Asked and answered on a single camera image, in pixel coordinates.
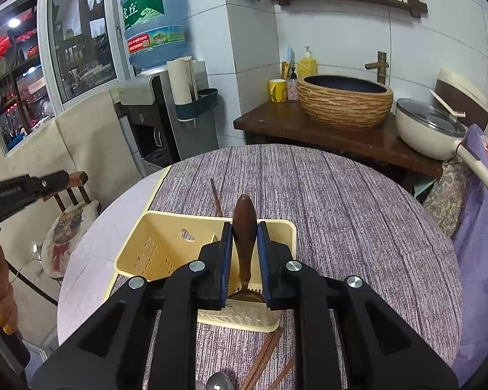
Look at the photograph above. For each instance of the patterned pump bottle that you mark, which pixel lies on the patterned pump bottle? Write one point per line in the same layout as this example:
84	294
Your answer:
292	89

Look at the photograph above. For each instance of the glass pan lid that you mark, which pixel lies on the glass pan lid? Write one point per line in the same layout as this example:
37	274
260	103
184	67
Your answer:
431	118

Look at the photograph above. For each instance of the yellow plastic utensil basket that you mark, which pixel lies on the yellow plastic utensil basket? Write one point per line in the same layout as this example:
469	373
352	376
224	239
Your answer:
162	231

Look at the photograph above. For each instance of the beige paisley cloth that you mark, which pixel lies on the beige paisley cloth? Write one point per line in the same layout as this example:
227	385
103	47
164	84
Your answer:
447	195

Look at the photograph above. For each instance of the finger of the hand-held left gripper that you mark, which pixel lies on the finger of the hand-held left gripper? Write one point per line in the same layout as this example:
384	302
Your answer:
55	183

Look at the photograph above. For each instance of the white rice paddle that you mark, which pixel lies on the white rice paddle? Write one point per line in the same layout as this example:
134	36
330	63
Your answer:
445	103

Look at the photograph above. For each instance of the grey water dispenser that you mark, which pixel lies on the grey water dispenser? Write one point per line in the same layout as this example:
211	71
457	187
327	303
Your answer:
195	134

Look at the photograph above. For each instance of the metal spoon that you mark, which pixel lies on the metal spoon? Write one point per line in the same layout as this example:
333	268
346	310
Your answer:
219	382

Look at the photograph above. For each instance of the bronze faucet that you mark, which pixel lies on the bronze faucet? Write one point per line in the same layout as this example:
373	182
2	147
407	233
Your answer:
381	69

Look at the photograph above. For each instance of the dark wooden spoon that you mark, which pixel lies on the dark wooden spoon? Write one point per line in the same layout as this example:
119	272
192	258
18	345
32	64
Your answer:
245	227

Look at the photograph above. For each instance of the sliding glass window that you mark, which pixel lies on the sliding glass window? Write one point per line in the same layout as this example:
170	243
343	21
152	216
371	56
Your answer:
42	48

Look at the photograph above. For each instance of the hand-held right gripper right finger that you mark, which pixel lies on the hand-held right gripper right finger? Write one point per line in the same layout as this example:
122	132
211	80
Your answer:
263	260

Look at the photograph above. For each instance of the dark wooden counter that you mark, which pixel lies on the dark wooden counter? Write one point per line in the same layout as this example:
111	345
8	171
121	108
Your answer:
276	122

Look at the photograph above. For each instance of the yellow soap pump bottle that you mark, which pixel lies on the yellow soap pump bottle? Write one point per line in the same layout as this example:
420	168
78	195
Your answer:
307	67

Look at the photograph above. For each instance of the blue plastic utensil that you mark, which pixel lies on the blue plastic utensil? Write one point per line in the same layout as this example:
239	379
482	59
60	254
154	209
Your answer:
289	57

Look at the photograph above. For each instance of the yellow mug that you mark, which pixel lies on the yellow mug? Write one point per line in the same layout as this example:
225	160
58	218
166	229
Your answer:
277	91

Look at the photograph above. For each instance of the purple floral cloth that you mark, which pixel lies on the purple floral cloth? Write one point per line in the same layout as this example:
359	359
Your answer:
484	252

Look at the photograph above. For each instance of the teal plastic holder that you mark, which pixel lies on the teal plastic holder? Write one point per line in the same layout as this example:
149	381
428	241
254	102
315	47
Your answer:
199	105

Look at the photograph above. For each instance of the wooden chair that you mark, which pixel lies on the wooden chair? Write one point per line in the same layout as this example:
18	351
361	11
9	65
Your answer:
79	178

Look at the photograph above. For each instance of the blue water jug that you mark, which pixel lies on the blue water jug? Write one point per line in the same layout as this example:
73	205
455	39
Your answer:
154	16

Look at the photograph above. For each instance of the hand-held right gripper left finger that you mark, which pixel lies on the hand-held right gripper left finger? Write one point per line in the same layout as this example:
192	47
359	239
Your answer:
227	252

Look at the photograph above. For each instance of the person's left hand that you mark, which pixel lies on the person's left hand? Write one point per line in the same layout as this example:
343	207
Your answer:
0	284

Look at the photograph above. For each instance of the ribbed tan sink basin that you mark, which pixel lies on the ribbed tan sink basin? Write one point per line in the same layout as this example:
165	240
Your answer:
341	105

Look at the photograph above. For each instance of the purple striped tablecloth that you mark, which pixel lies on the purple striped tablecloth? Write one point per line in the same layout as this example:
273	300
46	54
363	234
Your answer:
329	211

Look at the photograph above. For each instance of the brown and white rice cooker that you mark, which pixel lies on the brown and white rice cooker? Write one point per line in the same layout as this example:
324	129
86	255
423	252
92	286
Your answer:
459	97

